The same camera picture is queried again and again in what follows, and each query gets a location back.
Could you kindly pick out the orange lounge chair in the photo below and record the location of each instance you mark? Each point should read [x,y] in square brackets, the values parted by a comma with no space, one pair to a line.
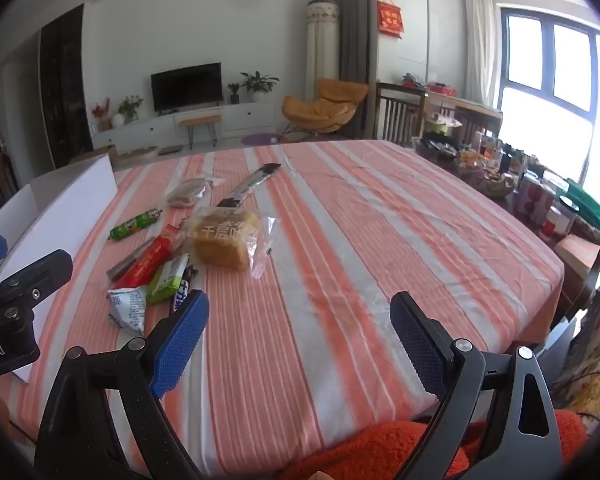
[330,105]

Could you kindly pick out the grey curtain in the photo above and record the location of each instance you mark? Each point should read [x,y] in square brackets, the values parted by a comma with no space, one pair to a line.
[355,35]

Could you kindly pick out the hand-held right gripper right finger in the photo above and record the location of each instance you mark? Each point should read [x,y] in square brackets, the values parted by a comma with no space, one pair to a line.
[420,350]

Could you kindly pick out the white curtain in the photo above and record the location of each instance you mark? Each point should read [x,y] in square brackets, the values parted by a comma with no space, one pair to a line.
[480,35]

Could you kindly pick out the brown snack in clear bag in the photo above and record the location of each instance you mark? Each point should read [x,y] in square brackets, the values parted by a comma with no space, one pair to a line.
[187,191]

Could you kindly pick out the red snack packet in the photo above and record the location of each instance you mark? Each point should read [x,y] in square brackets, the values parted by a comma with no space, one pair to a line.
[147,260]

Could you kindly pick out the yellow green rice cracker packet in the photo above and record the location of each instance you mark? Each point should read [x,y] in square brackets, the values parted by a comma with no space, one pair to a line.
[167,277]

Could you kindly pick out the red flower arrangement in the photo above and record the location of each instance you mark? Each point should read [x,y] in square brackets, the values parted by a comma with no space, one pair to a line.
[101,112]

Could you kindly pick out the green sausage stick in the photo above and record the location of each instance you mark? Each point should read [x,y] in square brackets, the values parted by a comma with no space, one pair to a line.
[135,223]

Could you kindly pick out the wooden slatted chair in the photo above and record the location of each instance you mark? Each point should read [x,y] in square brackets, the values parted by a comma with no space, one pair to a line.
[400,110]

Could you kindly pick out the floral cloth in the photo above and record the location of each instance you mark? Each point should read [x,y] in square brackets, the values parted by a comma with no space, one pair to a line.
[595,350]

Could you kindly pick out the white cardboard box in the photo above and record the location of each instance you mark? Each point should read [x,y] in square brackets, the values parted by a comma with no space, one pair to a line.
[65,210]

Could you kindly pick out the red wall hanging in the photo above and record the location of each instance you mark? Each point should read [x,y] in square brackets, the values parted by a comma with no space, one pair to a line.
[390,19]

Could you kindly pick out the small potted plant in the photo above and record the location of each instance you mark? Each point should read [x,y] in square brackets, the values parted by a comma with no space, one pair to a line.
[234,92]

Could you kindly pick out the white television cabinet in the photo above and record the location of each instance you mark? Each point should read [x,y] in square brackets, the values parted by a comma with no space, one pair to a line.
[250,115]

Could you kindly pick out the bread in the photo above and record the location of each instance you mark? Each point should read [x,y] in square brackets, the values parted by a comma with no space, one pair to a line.
[225,242]

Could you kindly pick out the round white vase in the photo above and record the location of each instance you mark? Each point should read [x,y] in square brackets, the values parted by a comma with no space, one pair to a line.
[118,120]

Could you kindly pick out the white snack packet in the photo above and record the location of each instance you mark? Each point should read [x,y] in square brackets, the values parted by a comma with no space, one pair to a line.
[130,310]

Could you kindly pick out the dark candy bar wrapper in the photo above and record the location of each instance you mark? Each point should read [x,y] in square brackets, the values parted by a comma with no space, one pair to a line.
[182,292]

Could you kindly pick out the grey stick packet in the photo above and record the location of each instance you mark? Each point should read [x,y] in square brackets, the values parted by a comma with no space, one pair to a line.
[125,262]

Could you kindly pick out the orange striped tablecloth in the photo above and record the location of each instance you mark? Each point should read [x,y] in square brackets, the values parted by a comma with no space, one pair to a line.
[330,260]

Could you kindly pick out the dark tall cabinet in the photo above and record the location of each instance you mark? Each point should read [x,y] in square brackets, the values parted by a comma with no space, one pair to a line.
[62,85]

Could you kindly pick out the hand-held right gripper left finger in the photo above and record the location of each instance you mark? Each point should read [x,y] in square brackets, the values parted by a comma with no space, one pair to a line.
[182,340]

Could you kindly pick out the standing air conditioner with cover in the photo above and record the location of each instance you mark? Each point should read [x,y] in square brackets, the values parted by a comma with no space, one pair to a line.
[322,50]

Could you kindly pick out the window with dark frame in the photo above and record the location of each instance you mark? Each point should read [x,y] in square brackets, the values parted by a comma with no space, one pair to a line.
[530,45]

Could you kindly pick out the cluster of bottles and jars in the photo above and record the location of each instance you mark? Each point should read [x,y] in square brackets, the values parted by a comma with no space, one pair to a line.
[505,170]

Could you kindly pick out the wooden stool with metal legs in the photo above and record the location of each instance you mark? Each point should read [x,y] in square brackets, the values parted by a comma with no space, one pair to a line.
[200,120]

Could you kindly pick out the long black snack packet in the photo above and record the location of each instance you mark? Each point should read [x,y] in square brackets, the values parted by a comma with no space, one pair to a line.
[250,185]

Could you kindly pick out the leafy plant in vase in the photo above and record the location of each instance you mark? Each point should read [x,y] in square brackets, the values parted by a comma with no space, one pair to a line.
[131,106]

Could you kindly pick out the large green potted plant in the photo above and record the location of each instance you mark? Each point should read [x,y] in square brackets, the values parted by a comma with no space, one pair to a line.
[258,82]

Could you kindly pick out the purple round rug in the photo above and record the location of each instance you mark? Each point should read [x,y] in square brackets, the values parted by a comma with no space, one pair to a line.
[260,139]

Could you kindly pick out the black television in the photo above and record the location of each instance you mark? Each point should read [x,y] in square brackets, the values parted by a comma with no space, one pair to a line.
[185,87]

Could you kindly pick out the brown cardboard box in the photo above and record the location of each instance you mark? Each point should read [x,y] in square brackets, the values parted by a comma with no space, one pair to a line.
[92,152]

